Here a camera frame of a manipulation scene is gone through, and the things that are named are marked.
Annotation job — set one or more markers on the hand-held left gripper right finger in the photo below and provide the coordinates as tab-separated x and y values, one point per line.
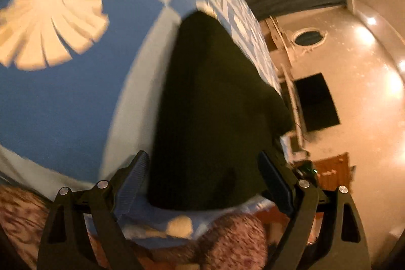
275	184

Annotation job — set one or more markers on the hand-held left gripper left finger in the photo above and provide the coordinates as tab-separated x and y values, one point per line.
133	181

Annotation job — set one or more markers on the black pants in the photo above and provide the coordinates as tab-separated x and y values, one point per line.
215	115

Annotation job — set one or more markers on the white television stand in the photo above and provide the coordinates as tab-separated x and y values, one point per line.
296	118

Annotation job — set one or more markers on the brown patterned garment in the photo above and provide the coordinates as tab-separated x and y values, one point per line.
234	241

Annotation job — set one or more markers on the blue patterned bed blanket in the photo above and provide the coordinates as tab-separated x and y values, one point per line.
63	99

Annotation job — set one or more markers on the white dressing table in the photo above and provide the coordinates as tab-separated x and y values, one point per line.
278	42

